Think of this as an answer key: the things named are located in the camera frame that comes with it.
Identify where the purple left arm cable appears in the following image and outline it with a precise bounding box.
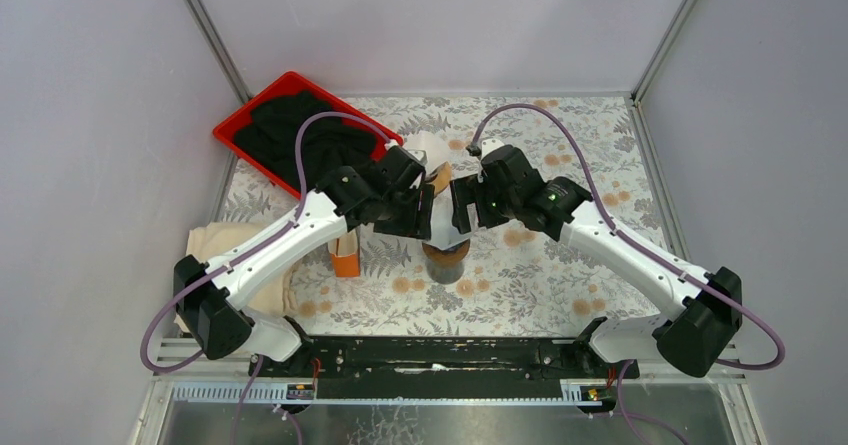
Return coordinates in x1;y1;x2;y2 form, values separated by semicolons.
139;111;403;445

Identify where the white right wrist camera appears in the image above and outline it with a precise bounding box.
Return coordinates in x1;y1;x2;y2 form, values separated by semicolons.
466;139;504;160

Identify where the dark wooden dripper ring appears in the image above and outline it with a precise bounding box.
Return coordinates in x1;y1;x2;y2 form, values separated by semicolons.
422;239;473;269

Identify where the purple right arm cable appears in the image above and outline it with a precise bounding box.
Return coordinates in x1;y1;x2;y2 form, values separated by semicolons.
466;103;786;445

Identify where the orange coffee filter box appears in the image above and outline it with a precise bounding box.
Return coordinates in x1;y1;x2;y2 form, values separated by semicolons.
327;230;361;278

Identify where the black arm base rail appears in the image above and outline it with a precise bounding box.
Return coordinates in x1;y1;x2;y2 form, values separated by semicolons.
249;335;639;400

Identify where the red plastic tray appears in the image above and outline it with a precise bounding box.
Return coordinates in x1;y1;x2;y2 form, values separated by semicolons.
213;71;404;198

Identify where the white paper coffee filter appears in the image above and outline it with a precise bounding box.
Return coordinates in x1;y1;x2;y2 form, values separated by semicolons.
403;131;450;175

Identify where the light wooden dripper ring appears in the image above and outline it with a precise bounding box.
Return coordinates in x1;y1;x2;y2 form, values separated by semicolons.
423;162;455;198

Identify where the black cloth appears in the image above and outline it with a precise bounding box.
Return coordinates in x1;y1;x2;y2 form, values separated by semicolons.
233;91;377;189

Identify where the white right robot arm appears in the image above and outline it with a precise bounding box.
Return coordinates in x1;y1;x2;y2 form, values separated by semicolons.
450;140;742;378

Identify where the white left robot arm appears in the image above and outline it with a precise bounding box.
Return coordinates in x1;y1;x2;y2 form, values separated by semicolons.
173;145;434;376

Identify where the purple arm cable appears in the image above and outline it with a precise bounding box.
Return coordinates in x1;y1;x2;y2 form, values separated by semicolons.
139;111;403;445
466;103;786;445

